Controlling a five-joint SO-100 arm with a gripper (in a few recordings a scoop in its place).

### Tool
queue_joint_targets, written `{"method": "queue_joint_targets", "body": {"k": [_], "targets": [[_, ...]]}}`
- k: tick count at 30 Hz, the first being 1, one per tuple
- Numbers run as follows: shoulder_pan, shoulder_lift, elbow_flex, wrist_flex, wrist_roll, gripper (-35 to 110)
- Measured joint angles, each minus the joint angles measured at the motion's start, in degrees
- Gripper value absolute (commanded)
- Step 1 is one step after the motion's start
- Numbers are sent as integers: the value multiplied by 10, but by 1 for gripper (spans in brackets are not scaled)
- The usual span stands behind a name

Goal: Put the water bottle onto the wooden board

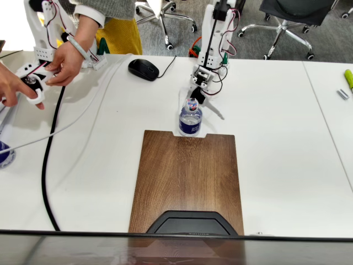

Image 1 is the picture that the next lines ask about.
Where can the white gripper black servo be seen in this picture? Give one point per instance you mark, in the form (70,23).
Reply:
(200,97)

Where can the small grey metal piece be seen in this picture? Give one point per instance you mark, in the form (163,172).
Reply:
(343,94)

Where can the white leader robot arm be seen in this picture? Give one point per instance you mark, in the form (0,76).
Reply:
(41,33)

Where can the grey knitted sweater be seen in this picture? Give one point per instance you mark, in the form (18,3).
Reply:
(110,8)

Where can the white follower robot arm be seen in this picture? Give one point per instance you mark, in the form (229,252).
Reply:
(218,36)

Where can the blue white cup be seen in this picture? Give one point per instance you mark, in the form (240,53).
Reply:
(5,157)

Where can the black monitor stand base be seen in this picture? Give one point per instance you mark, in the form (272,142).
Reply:
(191,223)

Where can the green table clamp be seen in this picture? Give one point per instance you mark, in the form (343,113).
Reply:
(103,47)
(195,49)

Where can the black computer mouse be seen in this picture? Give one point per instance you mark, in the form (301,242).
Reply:
(143,69)

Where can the blue labelled water bottle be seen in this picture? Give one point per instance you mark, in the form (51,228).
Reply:
(190,121)

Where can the person's left hand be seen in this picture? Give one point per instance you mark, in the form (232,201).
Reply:
(67,64)

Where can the office chair caster wheel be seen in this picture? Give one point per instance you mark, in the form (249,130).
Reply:
(346,13)

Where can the black office chair chrome base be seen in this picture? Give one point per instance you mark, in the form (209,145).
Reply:
(286,25)

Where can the person's left forearm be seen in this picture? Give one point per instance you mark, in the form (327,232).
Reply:
(86,31)

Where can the brown wooden board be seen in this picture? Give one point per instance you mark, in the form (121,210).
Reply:
(187,179)

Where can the person's right hand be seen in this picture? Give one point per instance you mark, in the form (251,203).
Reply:
(13,85)

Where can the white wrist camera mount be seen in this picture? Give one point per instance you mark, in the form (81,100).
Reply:
(204,76)

